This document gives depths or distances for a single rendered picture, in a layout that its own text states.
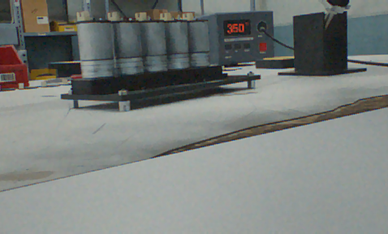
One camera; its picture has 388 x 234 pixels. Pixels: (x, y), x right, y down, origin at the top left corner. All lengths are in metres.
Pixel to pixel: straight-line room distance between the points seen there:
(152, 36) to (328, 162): 0.26
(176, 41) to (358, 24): 5.44
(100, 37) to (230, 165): 0.22
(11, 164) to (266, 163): 0.09
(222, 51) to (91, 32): 0.51
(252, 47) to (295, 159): 0.72
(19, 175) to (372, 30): 5.60
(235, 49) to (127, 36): 0.50
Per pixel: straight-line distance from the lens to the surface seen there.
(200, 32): 0.44
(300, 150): 0.17
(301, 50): 0.56
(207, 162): 0.16
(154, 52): 0.39
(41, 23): 4.66
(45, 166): 0.18
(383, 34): 5.66
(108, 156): 0.18
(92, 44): 0.36
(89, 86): 0.35
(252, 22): 0.88
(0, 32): 2.77
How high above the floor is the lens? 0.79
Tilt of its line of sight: 8 degrees down
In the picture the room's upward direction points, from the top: 4 degrees counter-clockwise
